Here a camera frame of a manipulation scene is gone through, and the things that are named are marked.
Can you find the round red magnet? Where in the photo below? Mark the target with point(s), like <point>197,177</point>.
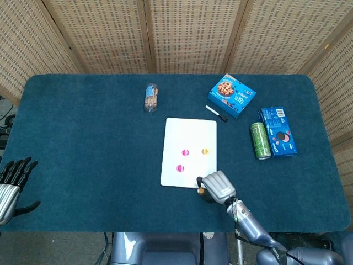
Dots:
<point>180,168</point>
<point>185,152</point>

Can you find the round yellow magnet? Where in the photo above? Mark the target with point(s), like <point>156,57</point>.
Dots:
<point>205,151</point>
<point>201,190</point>

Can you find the blue chocolate chip cookie box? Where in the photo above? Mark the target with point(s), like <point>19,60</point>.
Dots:
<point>231,95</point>

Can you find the white magnetic board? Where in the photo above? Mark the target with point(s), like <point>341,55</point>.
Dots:
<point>189,132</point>

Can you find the clear jar of biscuit sticks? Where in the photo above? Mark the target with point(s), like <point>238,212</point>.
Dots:
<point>151,97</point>

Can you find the woven bamboo folding screen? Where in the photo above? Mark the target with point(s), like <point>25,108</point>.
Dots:
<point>193,36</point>

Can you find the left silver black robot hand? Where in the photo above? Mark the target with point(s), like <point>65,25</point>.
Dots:
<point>9,190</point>

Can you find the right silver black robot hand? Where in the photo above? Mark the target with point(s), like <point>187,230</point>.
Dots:
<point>219,186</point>

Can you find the green drink can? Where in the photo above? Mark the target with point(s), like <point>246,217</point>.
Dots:
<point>260,141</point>

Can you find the white marker with black cap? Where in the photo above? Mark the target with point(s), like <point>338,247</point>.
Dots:
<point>215,112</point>

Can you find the thin metal pole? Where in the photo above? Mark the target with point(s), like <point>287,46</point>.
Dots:
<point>240,252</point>

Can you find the blue Oreo cookie box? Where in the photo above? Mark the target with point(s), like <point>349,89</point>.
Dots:
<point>278,132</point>

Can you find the dark teal table mat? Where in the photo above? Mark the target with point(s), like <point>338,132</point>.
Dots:
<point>82,154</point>

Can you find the blue-grey robot torso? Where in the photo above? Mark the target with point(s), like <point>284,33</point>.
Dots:
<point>165,248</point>

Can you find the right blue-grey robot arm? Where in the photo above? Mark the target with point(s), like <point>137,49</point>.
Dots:
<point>253,232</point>

